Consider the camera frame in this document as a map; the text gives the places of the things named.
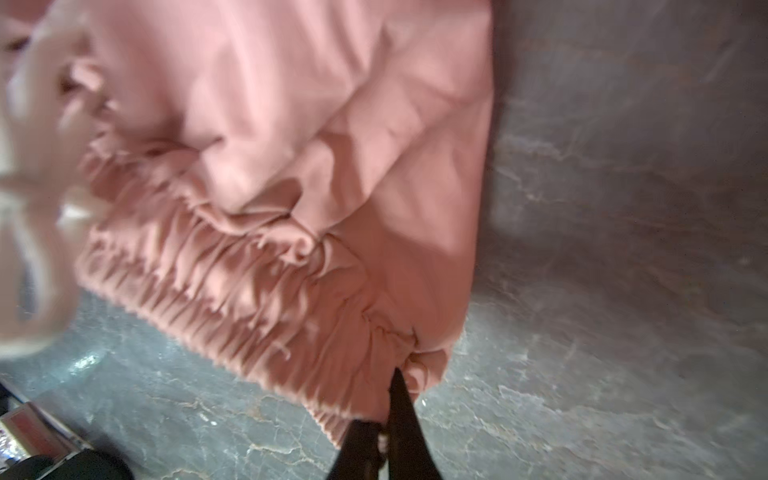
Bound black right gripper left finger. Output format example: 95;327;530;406
326;420;384;480

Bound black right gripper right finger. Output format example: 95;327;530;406
387;369;443;480

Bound pink drawstring shorts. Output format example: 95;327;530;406
1;1;494;444

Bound red snack packet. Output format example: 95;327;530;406
1;402;92;479

